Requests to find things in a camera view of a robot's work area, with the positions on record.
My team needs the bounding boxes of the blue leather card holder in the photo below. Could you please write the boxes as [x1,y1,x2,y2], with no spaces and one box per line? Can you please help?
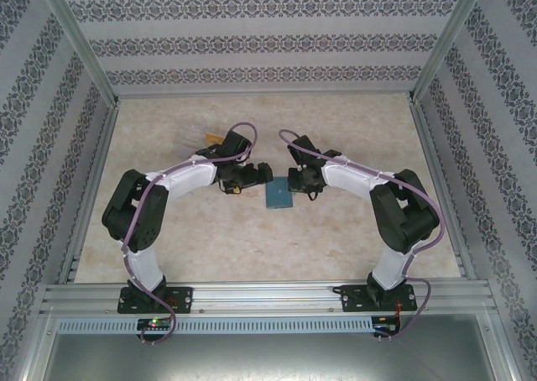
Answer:
[263,175,296,211]

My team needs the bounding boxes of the left controller circuit board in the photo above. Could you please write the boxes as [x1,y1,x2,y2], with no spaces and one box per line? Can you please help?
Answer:
[137,318,174,331]

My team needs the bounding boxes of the controller circuit board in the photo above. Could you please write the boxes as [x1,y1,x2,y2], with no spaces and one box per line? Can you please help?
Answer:
[373,316,402,336]
[137,318,174,331]

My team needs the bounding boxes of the right controller circuit board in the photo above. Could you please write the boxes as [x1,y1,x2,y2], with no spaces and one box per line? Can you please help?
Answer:
[373,316,402,336]

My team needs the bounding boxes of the grey metal sheet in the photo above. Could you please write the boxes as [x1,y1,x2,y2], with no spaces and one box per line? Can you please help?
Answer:
[39,313,511,381]

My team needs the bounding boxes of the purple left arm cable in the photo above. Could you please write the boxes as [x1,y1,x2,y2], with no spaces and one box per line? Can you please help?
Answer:
[121,121,261,347]

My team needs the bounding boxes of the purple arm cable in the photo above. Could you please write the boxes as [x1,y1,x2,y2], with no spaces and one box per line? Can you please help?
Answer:
[121,121,261,347]
[277,128,445,343]

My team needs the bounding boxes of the aluminium mounting rail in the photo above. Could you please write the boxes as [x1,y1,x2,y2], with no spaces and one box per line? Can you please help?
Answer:
[39,283,498,315]

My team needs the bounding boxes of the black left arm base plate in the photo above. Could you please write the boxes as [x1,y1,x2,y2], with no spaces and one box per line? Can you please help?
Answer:
[118,286,195,315]

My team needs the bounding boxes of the aluminium side rail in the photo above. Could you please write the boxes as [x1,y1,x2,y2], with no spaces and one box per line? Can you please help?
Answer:
[409,102,478,280]
[57,102,122,284]

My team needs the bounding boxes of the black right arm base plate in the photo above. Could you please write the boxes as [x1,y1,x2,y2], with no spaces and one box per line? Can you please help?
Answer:
[341,284,419,314]

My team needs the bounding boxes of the grey slotted cable duct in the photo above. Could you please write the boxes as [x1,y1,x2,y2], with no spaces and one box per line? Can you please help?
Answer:
[56,316,374,334]

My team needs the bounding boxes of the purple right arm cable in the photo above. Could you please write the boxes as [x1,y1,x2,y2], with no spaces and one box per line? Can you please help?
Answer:
[277,128,445,343]

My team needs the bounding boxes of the aluminium frame post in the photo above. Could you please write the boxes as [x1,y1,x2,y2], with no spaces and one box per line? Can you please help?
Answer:
[407,0,491,105]
[36,0,122,107]

